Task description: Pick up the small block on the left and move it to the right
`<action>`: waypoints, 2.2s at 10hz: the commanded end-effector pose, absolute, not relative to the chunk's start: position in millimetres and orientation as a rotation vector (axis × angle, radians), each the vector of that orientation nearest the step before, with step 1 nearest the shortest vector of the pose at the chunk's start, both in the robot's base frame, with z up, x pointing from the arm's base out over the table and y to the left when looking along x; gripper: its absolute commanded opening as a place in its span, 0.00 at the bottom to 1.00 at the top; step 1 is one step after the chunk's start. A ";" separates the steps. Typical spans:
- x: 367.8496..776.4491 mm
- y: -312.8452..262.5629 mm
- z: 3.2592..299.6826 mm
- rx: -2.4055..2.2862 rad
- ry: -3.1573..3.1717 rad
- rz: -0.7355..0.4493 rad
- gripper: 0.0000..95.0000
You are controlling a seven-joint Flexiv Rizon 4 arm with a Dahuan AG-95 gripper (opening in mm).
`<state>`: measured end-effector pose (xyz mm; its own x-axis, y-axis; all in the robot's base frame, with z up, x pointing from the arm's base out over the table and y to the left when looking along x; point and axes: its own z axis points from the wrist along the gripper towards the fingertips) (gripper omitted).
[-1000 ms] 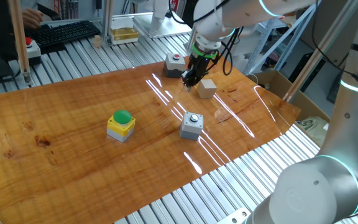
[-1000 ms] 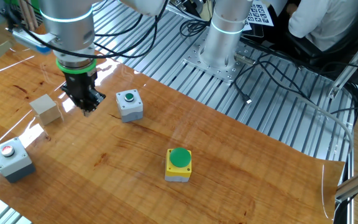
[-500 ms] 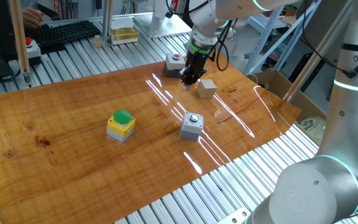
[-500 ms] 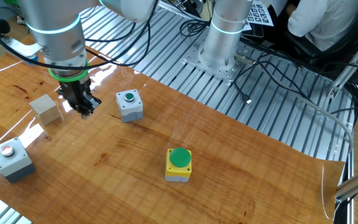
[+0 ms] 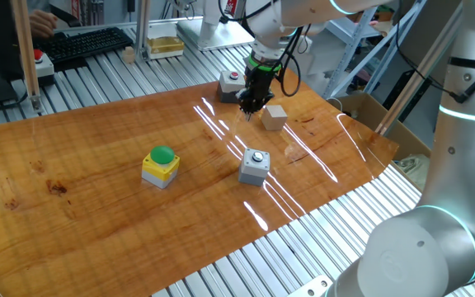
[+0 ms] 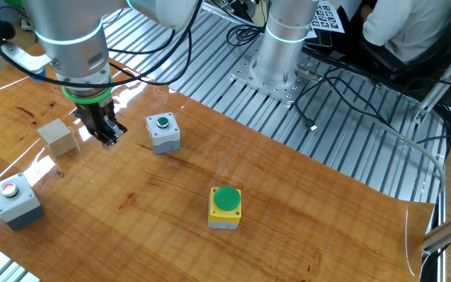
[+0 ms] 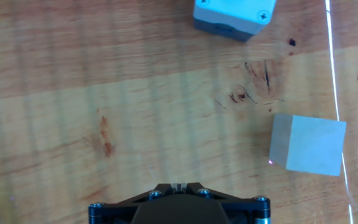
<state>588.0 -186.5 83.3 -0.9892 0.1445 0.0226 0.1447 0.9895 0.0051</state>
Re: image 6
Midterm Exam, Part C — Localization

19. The fiducial marker sheet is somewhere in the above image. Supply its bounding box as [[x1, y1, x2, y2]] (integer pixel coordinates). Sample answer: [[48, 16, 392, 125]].
[[309, 0, 346, 34]]

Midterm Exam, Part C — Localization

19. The silver cable connector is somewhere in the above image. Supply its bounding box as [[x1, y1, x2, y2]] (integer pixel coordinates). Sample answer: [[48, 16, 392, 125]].
[[294, 66, 323, 83]]

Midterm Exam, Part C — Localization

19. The wood grain table mat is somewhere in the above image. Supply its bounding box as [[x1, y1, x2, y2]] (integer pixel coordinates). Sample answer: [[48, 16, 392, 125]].
[[0, 41, 435, 282]]

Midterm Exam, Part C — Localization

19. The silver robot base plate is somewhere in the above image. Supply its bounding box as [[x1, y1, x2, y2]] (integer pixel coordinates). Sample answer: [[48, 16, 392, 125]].
[[229, 45, 324, 106]]

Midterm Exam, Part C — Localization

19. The person in white shirt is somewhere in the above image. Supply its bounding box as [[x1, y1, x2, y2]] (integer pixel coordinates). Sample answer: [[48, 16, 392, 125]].
[[360, 0, 451, 66]]

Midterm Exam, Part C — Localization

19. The black USB cable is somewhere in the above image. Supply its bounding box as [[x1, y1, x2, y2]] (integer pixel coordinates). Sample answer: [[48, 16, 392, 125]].
[[292, 74, 342, 132]]

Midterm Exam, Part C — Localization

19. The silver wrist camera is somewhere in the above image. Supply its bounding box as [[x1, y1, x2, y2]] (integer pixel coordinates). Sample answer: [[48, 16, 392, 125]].
[[1, 41, 56, 84]]

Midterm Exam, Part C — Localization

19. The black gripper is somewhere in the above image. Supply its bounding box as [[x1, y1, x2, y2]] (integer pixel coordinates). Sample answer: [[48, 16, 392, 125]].
[[73, 96, 128, 150]]

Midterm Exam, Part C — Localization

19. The black background equipment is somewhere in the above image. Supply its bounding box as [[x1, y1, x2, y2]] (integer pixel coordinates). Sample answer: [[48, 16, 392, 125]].
[[204, 0, 273, 24]]

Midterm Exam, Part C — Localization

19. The aluminium extrusion profile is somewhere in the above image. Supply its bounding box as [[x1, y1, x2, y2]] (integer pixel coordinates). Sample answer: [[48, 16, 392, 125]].
[[420, 203, 451, 255], [412, 30, 451, 125]]

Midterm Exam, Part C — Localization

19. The grey box small green button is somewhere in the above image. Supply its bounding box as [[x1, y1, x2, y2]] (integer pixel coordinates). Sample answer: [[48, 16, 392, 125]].
[[145, 112, 182, 155]]

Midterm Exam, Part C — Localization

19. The green flange ring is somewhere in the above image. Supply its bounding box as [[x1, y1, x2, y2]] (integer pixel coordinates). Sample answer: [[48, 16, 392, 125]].
[[61, 76, 114, 106]]

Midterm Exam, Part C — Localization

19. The small wooden block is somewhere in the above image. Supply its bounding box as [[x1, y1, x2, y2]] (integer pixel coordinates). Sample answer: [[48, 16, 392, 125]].
[[36, 117, 78, 160]]

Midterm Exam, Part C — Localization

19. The thick black cable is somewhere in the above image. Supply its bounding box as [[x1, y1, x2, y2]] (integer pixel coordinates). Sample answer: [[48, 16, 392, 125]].
[[415, 101, 451, 157]]

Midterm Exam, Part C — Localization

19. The yellow box green mushroom button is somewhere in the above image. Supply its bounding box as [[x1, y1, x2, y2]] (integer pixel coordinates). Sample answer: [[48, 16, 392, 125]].
[[207, 185, 243, 230]]

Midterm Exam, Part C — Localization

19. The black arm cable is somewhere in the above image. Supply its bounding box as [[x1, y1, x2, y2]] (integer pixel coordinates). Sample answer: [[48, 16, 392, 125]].
[[0, 0, 205, 89]]

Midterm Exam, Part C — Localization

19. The grey box red button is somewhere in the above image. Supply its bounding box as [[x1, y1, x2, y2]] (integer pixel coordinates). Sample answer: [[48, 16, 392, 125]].
[[0, 172, 46, 231]]

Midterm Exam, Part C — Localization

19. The coiled black cable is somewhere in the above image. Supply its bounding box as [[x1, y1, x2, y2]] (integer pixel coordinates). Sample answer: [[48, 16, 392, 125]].
[[225, 23, 268, 49]]

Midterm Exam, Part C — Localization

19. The black office chair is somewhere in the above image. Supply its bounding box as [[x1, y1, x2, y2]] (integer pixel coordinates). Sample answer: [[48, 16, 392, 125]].
[[329, 23, 451, 113]]

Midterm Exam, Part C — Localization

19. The grey hose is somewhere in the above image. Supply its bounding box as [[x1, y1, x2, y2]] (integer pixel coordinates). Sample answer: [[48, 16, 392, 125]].
[[360, 115, 447, 197]]

